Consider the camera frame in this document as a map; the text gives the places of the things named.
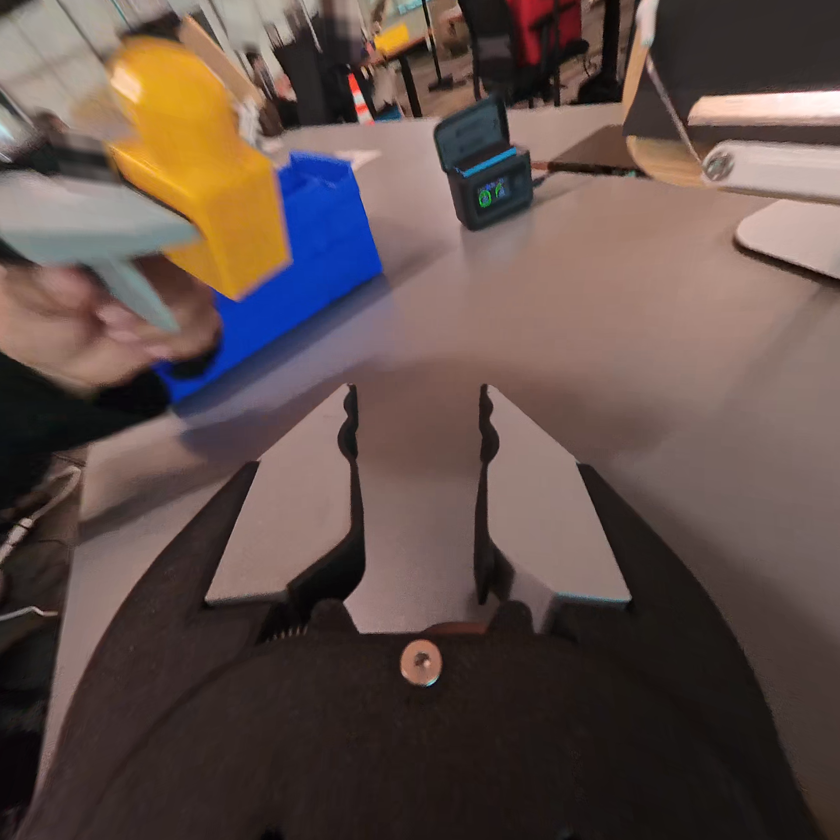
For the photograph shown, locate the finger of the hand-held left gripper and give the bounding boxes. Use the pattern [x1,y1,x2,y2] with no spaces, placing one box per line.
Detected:
[0,169,202,268]
[69,94,140,143]

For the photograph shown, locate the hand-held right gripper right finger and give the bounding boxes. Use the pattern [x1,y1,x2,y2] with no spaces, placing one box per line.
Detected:
[472,383,634,632]

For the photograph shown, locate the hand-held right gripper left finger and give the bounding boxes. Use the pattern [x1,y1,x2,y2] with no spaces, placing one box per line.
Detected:
[204,383,367,606]

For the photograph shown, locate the orange rounded block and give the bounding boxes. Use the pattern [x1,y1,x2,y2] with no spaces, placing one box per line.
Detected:
[107,35,294,301]

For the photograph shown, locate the blue plastic bin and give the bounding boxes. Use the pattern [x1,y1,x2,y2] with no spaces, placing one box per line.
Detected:
[153,150,385,406]

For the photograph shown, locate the person's left hand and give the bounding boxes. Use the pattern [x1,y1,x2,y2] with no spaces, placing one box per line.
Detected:
[0,252,222,396]

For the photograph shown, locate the orange traffic cone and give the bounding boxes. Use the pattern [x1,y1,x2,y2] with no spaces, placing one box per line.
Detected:
[348,72,376,127]

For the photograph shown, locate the small yellow bin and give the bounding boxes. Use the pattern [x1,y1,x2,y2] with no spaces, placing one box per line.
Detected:
[373,25,429,59]

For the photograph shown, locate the person's black clothing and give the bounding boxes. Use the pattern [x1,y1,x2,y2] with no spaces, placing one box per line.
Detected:
[0,453,86,840]

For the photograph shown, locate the wooden background desk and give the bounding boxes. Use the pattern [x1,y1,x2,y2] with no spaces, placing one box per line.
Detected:
[373,26,455,120]

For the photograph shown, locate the black charging case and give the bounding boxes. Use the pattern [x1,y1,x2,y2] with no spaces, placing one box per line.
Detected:
[432,94,534,232]

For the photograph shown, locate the dark brown flat panel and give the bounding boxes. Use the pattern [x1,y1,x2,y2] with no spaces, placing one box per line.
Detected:
[545,123,647,179]

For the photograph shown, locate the black office chair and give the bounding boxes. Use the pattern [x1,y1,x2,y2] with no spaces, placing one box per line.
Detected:
[458,0,592,109]

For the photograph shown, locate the red plastic bin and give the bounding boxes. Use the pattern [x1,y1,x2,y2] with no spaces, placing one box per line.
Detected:
[505,0,585,68]

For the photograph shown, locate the black monitor with wooden edge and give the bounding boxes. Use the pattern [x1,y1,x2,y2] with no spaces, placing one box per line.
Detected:
[620,0,840,193]

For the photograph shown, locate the thin retaining wire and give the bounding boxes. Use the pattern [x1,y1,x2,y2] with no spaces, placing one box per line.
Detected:
[638,0,737,183]

